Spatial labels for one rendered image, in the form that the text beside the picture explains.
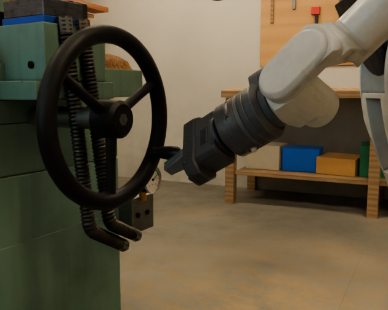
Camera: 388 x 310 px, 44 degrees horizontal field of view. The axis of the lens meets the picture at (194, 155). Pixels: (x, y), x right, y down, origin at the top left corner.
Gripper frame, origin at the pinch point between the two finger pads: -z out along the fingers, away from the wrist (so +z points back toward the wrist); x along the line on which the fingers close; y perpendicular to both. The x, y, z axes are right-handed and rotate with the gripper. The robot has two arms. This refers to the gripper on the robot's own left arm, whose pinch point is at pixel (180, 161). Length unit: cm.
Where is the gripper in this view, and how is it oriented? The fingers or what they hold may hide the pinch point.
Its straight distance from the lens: 80.1
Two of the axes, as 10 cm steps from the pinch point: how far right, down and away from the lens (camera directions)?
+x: 0.1, -7.6, 6.6
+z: 7.4, -4.4, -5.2
